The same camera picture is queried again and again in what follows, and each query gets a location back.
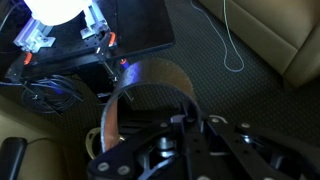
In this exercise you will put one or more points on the tan leather side seat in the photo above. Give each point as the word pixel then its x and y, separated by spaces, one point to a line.
pixel 266 26

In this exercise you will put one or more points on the black chair armrest pad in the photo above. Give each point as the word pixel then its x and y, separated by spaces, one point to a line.
pixel 13 160

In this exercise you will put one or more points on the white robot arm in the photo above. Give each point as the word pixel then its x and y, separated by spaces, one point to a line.
pixel 56 10

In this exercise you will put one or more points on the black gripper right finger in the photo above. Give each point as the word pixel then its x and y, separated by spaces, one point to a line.
pixel 260 153

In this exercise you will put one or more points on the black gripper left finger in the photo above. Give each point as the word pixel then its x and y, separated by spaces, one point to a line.
pixel 140 153

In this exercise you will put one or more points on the black robot table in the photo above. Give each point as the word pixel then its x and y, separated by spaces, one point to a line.
pixel 143 23

